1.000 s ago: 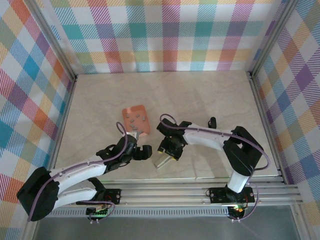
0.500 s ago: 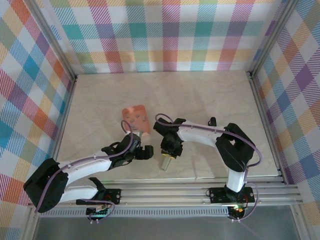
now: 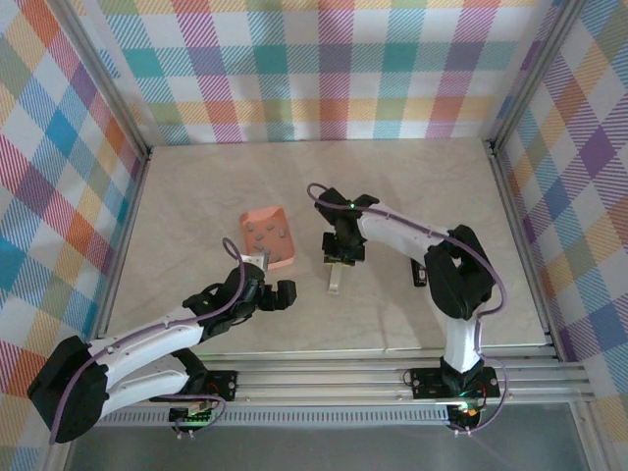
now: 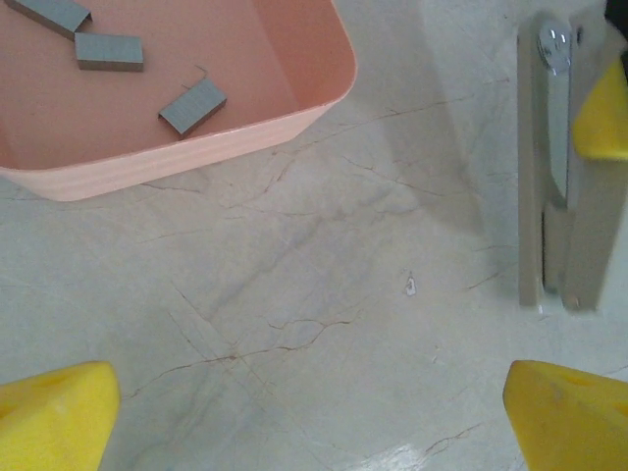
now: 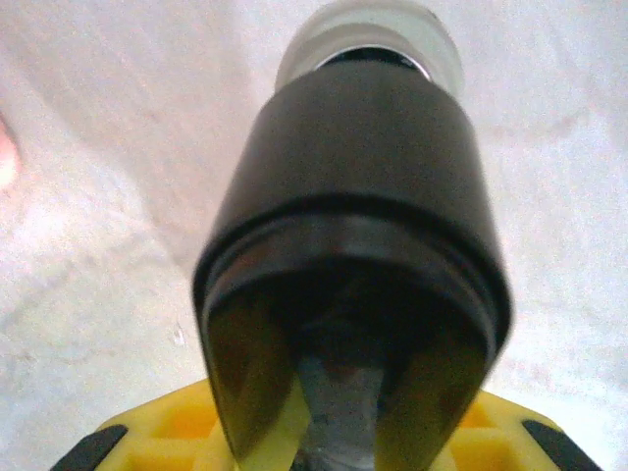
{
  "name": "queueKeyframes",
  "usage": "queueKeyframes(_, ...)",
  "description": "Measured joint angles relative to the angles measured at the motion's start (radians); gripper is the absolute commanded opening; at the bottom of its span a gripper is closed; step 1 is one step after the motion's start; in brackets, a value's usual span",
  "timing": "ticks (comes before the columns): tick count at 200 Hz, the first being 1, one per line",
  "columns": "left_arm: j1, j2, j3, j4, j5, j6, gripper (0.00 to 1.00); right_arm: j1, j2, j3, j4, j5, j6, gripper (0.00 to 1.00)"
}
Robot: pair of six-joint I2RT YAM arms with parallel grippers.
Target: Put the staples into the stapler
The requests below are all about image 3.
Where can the silver and black stapler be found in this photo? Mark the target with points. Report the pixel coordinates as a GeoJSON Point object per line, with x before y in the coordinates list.
{"type": "Point", "coordinates": [335, 282]}

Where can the orange plastic tray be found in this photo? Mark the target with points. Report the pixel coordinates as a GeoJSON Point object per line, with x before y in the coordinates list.
{"type": "Point", "coordinates": [265, 216]}

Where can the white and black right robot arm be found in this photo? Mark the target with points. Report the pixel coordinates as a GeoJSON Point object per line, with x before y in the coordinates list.
{"type": "Point", "coordinates": [456, 284]}

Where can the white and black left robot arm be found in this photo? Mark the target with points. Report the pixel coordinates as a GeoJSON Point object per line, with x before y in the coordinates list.
{"type": "Point", "coordinates": [73, 397]}

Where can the small green circuit board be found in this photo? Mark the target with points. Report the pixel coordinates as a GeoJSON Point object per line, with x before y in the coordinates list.
{"type": "Point", "coordinates": [466, 413]}
{"type": "Point", "coordinates": [189, 417]}

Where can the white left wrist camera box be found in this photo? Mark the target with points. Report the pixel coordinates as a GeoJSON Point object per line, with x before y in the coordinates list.
{"type": "Point", "coordinates": [257, 260]}

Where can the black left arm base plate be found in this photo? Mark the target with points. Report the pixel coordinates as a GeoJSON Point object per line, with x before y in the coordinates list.
{"type": "Point", "coordinates": [225, 385]}

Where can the aluminium cross rail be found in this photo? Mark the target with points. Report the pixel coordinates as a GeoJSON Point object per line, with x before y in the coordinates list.
{"type": "Point", "coordinates": [319, 387]}

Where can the aluminium side rail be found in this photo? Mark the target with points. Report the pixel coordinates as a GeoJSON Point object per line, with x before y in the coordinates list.
{"type": "Point", "coordinates": [524, 245]}
{"type": "Point", "coordinates": [122, 245]}

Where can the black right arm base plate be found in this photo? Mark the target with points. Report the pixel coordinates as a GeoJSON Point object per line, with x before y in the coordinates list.
{"type": "Point", "coordinates": [427, 382]}

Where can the aluminium corner post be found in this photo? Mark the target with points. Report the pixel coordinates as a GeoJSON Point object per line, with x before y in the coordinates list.
{"type": "Point", "coordinates": [105, 73]}
{"type": "Point", "coordinates": [535, 73]}

